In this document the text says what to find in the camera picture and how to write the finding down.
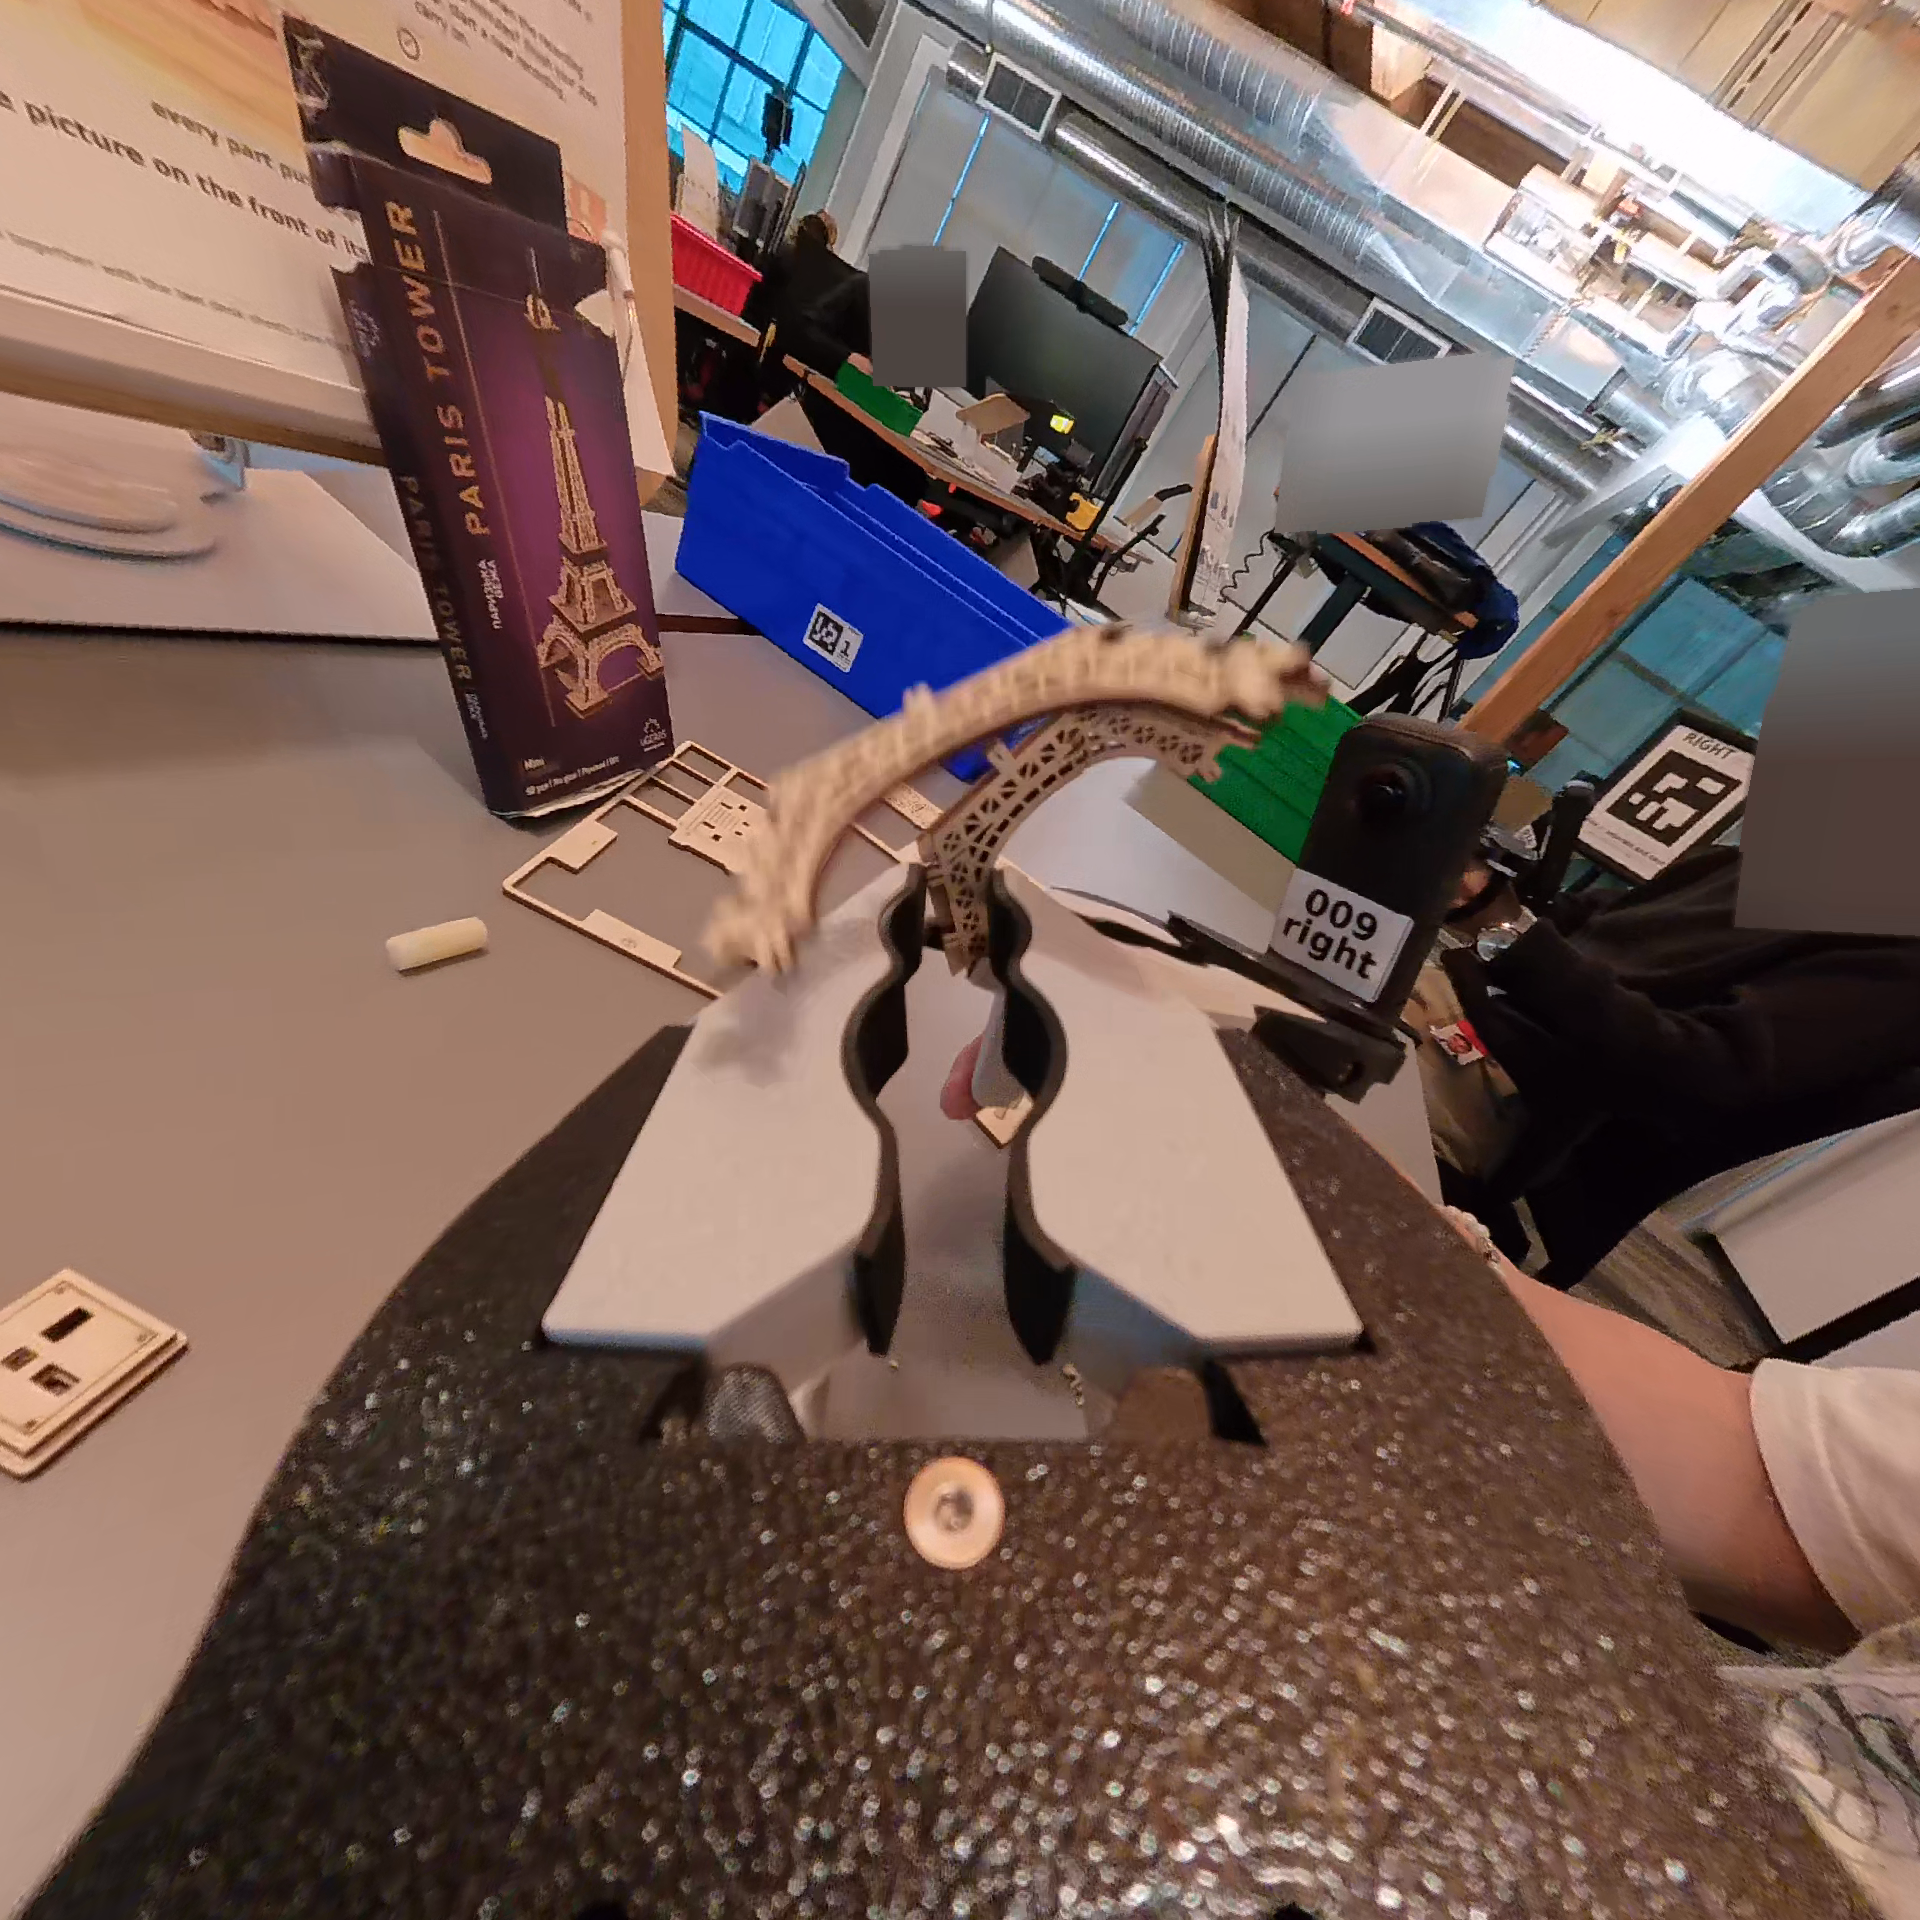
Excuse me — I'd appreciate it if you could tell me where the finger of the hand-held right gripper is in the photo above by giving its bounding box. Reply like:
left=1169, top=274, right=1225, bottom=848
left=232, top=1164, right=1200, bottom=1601
left=1036, top=894, right=1260, bottom=1028

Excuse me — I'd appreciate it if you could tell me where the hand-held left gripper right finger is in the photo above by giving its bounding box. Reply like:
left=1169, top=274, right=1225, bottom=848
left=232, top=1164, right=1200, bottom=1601
left=991, top=867, right=1368, bottom=1433

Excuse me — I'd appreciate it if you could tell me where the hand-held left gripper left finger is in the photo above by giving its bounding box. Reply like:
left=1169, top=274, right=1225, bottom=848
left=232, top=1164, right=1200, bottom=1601
left=538, top=867, right=926, bottom=1437

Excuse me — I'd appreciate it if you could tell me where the wooden tower arch assembly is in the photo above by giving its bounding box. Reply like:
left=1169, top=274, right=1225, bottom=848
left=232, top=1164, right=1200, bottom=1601
left=702, top=620, right=1334, bottom=978

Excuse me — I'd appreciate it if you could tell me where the person's right forearm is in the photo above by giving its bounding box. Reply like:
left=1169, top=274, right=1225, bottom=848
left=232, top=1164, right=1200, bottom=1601
left=1475, top=1251, right=1868, bottom=1657

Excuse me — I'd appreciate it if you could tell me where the grey desk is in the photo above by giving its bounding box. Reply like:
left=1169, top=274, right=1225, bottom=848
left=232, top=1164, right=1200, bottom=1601
left=0, top=506, right=1451, bottom=1920

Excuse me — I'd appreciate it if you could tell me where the green plastic bin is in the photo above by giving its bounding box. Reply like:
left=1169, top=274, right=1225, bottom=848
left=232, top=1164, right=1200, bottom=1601
left=1208, top=703, right=1366, bottom=866

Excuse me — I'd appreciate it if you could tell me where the black white marker sign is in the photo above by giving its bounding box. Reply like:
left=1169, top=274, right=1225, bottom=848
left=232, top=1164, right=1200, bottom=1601
left=1576, top=717, right=1757, bottom=886

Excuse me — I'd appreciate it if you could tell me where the blue backpack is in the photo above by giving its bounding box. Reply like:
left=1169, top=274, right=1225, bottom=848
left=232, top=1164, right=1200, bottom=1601
left=1401, top=515, right=1524, bottom=655

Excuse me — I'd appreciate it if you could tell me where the wide wooden part sheet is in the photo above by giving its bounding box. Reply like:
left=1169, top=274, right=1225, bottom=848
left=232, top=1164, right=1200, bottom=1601
left=502, top=737, right=789, bottom=1002

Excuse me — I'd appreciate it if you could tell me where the white sign board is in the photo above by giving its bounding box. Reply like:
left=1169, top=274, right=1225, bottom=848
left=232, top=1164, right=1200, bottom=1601
left=1167, top=226, right=1254, bottom=620

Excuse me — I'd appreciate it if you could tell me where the blue plastic bin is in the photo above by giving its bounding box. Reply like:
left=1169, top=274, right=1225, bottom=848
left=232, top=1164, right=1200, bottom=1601
left=676, top=412, right=1078, bottom=782

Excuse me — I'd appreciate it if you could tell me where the black monitor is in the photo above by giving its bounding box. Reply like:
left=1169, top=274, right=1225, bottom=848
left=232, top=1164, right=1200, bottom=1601
left=968, top=248, right=1176, bottom=484

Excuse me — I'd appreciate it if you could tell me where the wooden sheet with slotted plate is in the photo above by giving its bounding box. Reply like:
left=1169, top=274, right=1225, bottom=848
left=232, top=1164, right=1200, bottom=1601
left=0, top=1268, right=189, bottom=1481

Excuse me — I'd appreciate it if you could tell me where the small green bin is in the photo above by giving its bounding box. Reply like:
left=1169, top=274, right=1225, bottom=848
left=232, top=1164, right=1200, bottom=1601
left=834, top=359, right=926, bottom=436

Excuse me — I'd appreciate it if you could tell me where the purple tower kit box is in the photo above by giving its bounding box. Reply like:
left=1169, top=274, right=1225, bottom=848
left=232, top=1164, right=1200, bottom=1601
left=282, top=17, right=673, bottom=823

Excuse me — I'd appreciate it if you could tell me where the white printed T-shirt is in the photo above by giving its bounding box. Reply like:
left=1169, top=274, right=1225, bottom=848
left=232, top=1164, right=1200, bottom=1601
left=1746, top=1357, right=1920, bottom=1643

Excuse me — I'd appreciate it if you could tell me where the red plastic bin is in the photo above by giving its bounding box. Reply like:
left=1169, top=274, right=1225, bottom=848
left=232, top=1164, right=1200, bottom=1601
left=671, top=214, right=764, bottom=322

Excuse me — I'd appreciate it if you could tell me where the white board stand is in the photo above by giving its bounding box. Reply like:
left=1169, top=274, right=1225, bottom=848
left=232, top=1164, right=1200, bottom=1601
left=0, top=397, right=266, bottom=565

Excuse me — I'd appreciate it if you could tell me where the window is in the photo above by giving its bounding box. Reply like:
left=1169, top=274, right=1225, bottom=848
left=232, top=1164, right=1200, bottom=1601
left=662, top=0, right=842, bottom=152

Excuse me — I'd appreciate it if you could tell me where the printed instruction sheet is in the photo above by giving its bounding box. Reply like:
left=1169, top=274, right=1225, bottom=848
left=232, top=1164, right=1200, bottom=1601
left=0, top=0, right=624, bottom=409

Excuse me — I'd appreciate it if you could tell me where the wooden post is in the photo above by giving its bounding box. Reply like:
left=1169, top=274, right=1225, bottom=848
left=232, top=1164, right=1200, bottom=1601
left=1463, top=252, right=1920, bottom=746

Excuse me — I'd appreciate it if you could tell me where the silver ventilation duct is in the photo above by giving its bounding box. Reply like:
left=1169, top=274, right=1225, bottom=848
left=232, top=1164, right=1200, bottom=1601
left=932, top=0, right=1920, bottom=495

